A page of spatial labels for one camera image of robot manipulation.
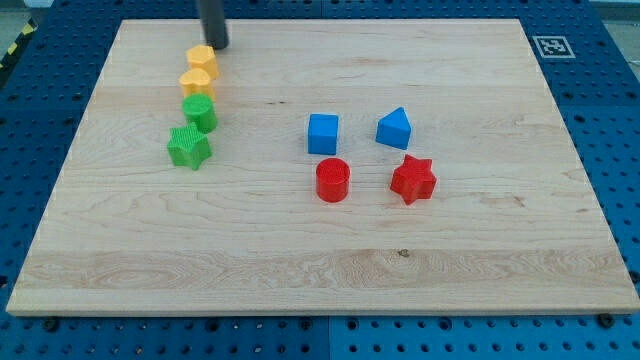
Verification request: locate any white fiducial marker tag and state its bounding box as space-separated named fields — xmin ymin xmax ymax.
xmin=533 ymin=35 xmax=575 ymax=59

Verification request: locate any red cylinder block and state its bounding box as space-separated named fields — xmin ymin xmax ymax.
xmin=316 ymin=158 xmax=351 ymax=203

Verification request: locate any green star block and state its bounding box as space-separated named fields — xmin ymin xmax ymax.
xmin=167 ymin=123 xmax=212 ymax=171

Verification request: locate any yellow heart block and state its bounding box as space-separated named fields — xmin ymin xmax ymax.
xmin=178 ymin=68 xmax=216 ymax=101

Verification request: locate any yellow hexagon block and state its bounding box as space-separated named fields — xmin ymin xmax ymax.
xmin=186 ymin=44 xmax=219 ymax=79

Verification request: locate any green cylinder block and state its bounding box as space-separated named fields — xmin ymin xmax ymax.
xmin=182 ymin=93 xmax=218 ymax=134

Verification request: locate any blue cube block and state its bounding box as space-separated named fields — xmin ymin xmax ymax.
xmin=307 ymin=113 xmax=339 ymax=155

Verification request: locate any blue triangular prism block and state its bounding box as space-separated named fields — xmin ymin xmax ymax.
xmin=375 ymin=107 xmax=412 ymax=150

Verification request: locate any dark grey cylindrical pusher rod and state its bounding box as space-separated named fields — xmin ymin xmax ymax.
xmin=196 ymin=0 xmax=229 ymax=50

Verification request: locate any red star block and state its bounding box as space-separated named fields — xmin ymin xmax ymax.
xmin=390 ymin=154 xmax=437 ymax=205

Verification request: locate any light wooden board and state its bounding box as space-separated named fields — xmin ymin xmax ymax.
xmin=7 ymin=19 xmax=639 ymax=317

